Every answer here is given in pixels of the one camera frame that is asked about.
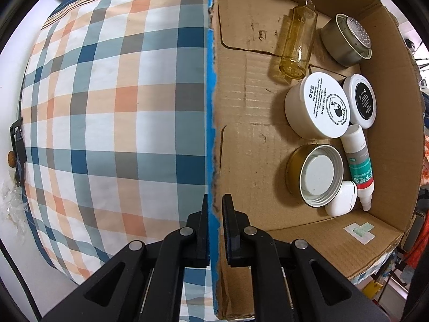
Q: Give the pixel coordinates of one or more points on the plaid blanket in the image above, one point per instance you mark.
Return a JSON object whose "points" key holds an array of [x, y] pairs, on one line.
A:
{"points": [[100, 107]]}

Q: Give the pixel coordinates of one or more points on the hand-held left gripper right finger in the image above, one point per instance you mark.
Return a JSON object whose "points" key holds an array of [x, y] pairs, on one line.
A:
{"points": [[229, 228]]}

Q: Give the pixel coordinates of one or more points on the yellow glass perfume bottle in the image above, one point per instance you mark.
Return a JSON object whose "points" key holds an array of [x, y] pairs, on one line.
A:
{"points": [[295, 40]]}

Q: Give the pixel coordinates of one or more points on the white earbud case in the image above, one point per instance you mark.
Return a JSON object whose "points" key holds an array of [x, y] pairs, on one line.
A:
{"points": [[340, 201]]}

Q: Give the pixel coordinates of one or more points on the brown round knob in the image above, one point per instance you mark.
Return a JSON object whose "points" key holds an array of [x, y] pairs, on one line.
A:
{"points": [[11, 159]]}

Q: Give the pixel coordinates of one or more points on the white bottle with green label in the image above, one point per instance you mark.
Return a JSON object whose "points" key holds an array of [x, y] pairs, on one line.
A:
{"points": [[358, 161]]}

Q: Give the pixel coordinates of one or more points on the crumpled clear plastic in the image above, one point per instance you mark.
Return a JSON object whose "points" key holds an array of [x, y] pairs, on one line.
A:
{"points": [[13, 208]]}

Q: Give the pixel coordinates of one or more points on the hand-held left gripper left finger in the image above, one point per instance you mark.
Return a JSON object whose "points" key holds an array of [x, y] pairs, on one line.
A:
{"points": [[202, 228]]}

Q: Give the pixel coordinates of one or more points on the cardboard box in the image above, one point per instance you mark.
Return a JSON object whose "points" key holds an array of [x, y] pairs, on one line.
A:
{"points": [[254, 141]]}

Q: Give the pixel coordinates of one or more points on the silver tin with perforated lid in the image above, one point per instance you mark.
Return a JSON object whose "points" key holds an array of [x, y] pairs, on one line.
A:
{"points": [[338, 43]]}

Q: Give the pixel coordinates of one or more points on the white jar with black lid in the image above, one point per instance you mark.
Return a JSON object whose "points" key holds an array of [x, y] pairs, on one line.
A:
{"points": [[363, 99]]}

